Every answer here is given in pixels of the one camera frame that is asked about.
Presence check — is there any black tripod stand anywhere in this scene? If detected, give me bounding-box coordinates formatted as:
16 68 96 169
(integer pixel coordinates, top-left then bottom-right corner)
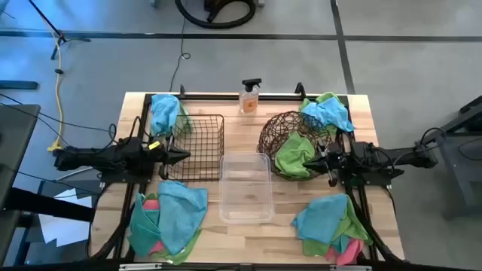
28 0 91 61

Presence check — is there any orange liquid spray bottle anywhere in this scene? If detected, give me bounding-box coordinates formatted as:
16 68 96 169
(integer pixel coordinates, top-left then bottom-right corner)
239 78 263 115

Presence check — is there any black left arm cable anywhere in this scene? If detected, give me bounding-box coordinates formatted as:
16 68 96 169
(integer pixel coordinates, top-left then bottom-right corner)
107 115 151 151

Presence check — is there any black wire rectangular basket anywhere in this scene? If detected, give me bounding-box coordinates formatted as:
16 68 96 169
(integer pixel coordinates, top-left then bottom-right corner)
167 114 226 182

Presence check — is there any grey metal stand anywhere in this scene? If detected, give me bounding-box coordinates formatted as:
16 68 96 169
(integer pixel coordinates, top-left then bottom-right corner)
413 96 482 221

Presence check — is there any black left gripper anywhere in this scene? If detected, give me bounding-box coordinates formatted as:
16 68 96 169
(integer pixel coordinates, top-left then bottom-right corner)
145 135 192 181

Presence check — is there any dark woven round basket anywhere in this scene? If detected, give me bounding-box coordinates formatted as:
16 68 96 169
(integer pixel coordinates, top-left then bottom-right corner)
258 110 336 181

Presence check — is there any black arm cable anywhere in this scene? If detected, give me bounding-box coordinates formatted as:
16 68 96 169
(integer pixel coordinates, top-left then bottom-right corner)
417 126 447 148
107 115 151 151

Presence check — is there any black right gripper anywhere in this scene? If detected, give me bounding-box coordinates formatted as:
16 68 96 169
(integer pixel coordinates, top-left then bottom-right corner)
303 142 354 187

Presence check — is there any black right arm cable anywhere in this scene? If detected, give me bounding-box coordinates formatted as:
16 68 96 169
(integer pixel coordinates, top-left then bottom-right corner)
417 126 447 148

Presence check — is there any grey desk top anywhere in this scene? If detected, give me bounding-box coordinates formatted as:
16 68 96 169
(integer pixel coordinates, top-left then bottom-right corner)
0 104 41 269

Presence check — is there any black desk leg beam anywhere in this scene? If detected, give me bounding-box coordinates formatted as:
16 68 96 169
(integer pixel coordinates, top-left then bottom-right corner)
5 187 95 223

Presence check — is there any black orange vacuum cleaner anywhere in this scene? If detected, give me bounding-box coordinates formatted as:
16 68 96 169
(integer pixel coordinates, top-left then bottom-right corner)
203 0 233 23

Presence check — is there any black flat floor bar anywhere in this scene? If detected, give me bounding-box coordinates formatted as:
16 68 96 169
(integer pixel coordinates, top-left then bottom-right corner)
0 80 38 90

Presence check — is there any thin black floor cable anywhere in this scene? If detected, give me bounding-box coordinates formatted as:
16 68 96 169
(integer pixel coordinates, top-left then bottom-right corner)
168 0 192 93
0 93 117 141

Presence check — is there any clear plastic bin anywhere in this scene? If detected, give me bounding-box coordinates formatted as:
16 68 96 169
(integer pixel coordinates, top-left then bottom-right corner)
218 152 275 225

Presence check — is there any black aluminium table frame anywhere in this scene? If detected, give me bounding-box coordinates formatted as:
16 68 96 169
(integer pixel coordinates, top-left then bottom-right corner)
0 92 482 271

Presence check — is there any black vacuum hose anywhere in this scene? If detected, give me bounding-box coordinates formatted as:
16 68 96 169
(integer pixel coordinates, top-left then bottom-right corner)
174 0 257 30

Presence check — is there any silver metal bracket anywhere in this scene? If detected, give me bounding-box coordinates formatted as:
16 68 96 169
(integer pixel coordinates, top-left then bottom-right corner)
330 264 373 271
119 263 163 271

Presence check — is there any yellow extension cable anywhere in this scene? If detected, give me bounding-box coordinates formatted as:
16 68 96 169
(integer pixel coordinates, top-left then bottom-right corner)
44 14 65 154

